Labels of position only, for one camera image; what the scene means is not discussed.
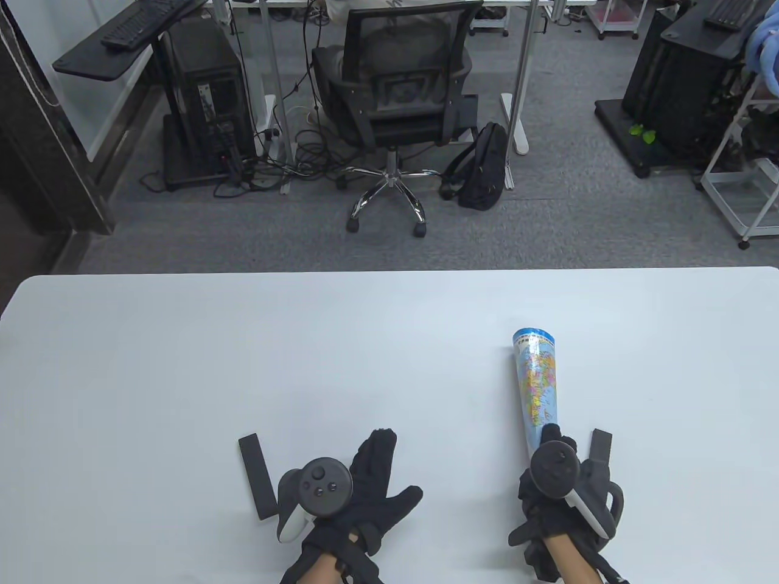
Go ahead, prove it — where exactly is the person's left hand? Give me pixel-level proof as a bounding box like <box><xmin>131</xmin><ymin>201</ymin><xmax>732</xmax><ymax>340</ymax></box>
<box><xmin>296</xmin><ymin>428</ymin><xmax>424</xmax><ymax>557</ymax></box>

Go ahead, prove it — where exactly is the person's right hand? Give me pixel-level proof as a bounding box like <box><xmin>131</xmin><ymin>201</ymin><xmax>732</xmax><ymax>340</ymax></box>
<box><xmin>509</xmin><ymin>423</ymin><xmax>623</xmax><ymax>555</ymax></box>

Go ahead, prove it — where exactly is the black bar paperweight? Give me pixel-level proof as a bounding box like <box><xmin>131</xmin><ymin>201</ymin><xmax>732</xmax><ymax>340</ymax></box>
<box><xmin>238</xmin><ymin>433</ymin><xmax>279</xmax><ymax>521</ymax></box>
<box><xmin>587</xmin><ymin>429</ymin><xmax>613</xmax><ymax>464</ymax></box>

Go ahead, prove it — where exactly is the colourful world map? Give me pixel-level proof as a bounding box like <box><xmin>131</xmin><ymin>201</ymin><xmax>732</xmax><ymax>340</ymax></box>
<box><xmin>512</xmin><ymin>328</ymin><xmax>561</xmax><ymax>454</ymax></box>

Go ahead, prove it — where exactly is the person's right forearm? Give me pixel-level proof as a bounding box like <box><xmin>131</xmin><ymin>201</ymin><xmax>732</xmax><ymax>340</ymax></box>
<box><xmin>543</xmin><ymin>534</ymin><xmax>601</xmax><ymax>584</ymax></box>

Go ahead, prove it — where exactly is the person's left forearm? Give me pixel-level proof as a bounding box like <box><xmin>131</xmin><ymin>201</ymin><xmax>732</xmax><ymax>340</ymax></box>
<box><xmin>297</xmin><ymin>549</ymin><xmax>349</xmax><ymax>584</ymax></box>

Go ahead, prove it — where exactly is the black and white left controller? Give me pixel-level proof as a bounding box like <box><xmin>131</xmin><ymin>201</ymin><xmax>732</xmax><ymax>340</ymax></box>
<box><xmin>277</xmin><ymin>457</ymin><xmax>354</xmax><ymax>544</ymax></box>

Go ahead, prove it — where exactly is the black backpack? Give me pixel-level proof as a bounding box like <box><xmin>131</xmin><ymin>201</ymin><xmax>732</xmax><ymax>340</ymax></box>
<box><xmin>439</xmin><ymin>122</ymin><xmax>509</xmax><ymax>211</ymax></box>

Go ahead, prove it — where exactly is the black mesh office chair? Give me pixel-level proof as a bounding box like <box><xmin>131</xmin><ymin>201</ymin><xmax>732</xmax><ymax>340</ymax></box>
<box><xmin>310</xmin><ymin>0</ymin><xmax>479</xmax><ymax>238</ymax></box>

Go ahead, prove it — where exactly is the black computer tower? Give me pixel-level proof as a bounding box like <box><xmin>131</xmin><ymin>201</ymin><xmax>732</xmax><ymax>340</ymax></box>
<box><xmin>163</xmin><ymin>20</ymin><xmax>257</xmax><ymax>177</ymax></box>
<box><xmin>622</xmin><ymin>9</ymin><xmax>749</xmax><ymax>165</ymax></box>

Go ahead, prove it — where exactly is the white rolling cart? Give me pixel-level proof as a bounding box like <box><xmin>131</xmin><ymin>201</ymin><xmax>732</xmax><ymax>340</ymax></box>
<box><xmin>471</xmin><ymin>0</ymin><xmax>512</xmax><ymax>37</ymax></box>
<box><xmin>584</xmin><ymin>0</ymin><xmax>649</xmax><ymax>41</ymax></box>

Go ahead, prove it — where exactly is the black rolling stand desk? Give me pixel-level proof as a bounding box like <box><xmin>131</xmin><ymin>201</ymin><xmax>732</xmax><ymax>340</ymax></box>
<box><xmin>52</xmin><ymin>0</ymin><xmax>256</xmax><ymax>190</ymax></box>
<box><xmin>594</xmin><ymin>0</ymin><xmax>779</xmax><ymax>179</ymax></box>

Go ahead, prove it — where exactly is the black keyboard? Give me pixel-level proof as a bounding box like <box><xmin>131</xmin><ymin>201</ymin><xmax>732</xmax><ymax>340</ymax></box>
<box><xmin>100</xmin><ymin>0</ymin><xmax>208</xmax><ymax>51</ymax></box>
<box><xmin>704</xmin><ymin>0</ymin><xmax>763</xmax><ymax>31</ymax></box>

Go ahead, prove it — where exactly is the tangle of black cables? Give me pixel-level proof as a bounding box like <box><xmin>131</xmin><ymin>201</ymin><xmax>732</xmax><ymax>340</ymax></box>
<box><xmin>140</xmin><ymin>91</ymin><xmax>440</xmax><ymax>199</ymax></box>

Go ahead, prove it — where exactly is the white wire shelf cart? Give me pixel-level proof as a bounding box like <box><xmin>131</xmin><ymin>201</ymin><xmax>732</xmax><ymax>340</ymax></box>
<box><xmin>700</xmin><ymin>73</ymin><xmax>779</xmax><ymax>250</ymax></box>

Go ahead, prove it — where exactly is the white desk frame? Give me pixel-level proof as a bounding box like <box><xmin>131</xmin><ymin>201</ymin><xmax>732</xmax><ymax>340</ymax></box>
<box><xmin>210</xmin><ymin>0</ymin><xmax>600</xmax><ymax>195</ymax></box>

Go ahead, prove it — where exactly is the dark door frame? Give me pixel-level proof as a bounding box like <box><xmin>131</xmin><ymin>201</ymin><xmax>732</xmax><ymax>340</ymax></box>
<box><xmin>0</xmin><ymin>0</ymin><xmax>116</xmax><ymax>237</ymax></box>

